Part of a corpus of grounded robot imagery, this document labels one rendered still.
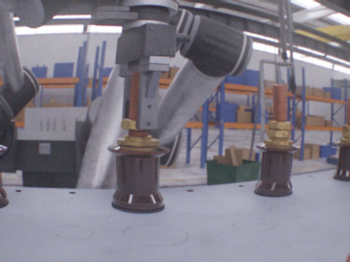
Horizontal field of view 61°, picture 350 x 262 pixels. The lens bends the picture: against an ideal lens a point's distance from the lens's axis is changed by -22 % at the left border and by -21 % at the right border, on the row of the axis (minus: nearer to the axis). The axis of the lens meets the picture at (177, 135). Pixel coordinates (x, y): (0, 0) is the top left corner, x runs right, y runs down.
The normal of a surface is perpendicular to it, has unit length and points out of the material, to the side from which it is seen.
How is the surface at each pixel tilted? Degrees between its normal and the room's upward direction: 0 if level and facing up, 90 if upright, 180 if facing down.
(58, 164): 90
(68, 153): 90
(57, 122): 90
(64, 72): 90
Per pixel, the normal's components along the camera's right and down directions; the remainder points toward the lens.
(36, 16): -0.42, 0.74
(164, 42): 0.46, 0.09
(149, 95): 0.38, 0.58
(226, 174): -0.76, 0.09
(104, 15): 0.08, 0.08
